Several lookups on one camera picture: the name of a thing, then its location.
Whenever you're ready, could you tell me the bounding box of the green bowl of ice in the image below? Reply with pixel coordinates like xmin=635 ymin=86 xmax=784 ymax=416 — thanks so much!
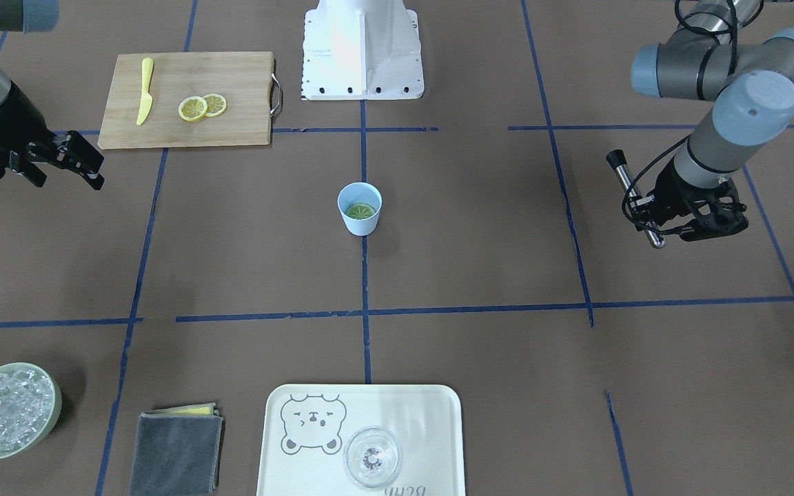
xmin=0 ymin=363 xmax=63 ymax=459

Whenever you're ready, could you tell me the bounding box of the grey folded cloth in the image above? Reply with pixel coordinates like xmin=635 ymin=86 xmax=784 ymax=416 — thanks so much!
xmin=129 ymin=402 xmax=224 ymax=495

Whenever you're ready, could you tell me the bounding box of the steel muddler black tip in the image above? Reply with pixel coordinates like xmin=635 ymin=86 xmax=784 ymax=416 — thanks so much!
xmin=606 ymin=149 xmax=666 ymax=249

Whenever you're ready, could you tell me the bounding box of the yellow lemon slice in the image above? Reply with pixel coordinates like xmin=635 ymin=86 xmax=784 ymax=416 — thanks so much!
xmin=177 ymin=95 xmax=207 ymax=122
xmin=345 ymin=202 xmax=377 ymax=220
xmin=203 ymin=94 xmax=227 ymax=118

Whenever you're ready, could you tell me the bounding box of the wooden cutting board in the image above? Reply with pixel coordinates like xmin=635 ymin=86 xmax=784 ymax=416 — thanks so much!
xmin=98 ymin=52 xmax=281 ymax=150

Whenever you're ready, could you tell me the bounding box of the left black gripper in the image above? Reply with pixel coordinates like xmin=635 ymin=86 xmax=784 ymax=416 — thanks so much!
xmin=630 ymin=160 xmax=749 ymax=242

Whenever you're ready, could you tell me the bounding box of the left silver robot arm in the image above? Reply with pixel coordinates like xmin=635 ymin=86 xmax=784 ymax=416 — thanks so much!
xmin=606 ymin=1 xmax=794 ymax=249

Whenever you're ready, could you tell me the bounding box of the yellow plastic knife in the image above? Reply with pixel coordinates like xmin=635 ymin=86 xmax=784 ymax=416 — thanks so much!
xmin=136 ymin=57 xmax=154 ymax=126

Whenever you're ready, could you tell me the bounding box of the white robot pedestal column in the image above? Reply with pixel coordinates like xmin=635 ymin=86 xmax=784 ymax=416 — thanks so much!
xmin=301 ymin=1 xmax=425 ymax=101

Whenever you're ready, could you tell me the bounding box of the cream bear serving tray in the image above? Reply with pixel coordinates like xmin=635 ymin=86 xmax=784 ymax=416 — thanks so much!
xmin=256 ymin=384 xmax=467 ymax=495

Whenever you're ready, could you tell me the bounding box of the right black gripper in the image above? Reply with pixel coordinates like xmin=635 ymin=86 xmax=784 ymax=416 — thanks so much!
xmin=0 ymin=83 xmax=105 ymax=191

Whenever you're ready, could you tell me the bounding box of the light blue paper cup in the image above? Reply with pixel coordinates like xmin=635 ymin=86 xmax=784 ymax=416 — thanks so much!
xmin=337 ymin=182 xmax=383 ymax=236

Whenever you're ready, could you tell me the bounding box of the clear wine glass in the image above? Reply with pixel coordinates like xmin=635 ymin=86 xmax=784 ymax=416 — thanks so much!
xmin=345 ymin=426 xmax=403 ymax=489

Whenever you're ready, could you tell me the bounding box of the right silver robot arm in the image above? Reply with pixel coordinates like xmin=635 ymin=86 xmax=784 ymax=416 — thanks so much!
xmin=0 ymin=1 xmax=105 ymax=189

